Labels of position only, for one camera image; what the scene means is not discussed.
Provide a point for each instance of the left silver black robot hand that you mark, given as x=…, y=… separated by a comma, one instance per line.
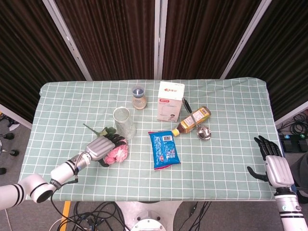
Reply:
x=99, y=148

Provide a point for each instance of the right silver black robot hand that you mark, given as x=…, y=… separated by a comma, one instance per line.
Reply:
x=279, y=172

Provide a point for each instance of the pink artificial flower bouquet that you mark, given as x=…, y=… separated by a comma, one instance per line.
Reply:
x=118, y=154

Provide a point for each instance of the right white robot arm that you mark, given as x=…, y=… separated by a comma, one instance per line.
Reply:
x=290, y=209

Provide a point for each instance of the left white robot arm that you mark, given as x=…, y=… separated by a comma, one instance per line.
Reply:
x=36, y=187

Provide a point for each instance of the clear glass vase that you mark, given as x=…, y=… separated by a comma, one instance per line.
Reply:
x=124, y=126

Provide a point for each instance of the dark grey fabric object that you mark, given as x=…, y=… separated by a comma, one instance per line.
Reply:
x=300, y=168

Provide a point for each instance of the glass jar with blue lid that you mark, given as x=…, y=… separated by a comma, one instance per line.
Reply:
x=139, y=101

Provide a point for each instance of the green white checked tablecloth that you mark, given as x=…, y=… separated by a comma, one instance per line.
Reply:
x=216, y=163

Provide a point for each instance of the blue snack bag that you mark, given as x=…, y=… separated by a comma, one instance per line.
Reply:
x=164, y=151

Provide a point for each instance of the yellow floor tape strip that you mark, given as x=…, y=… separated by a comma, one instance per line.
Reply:
x=66, y=211

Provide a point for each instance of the white red carton box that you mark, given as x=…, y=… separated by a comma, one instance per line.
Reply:
x=168, y=106

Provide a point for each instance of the black tripod stand feet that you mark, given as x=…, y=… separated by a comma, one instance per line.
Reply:
x=9, y=136

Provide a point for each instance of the tea bottle with yellow cap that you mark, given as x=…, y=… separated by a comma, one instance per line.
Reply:
x=190, y=121

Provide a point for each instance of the dark brown curtain panel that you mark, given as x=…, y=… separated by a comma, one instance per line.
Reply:
x=29, y=53
x=113, y=38
x=207, y=36
x=284, y=53

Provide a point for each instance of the silver partition frame rail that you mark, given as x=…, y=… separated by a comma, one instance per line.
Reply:
x=14, y=115
x=292, y=113

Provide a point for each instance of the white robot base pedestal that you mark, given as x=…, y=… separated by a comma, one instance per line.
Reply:
x=149, y=216

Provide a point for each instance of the silver partition frame post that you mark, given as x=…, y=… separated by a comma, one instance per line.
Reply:
x=68, y=41
x=160, y=38
x=245, y=41

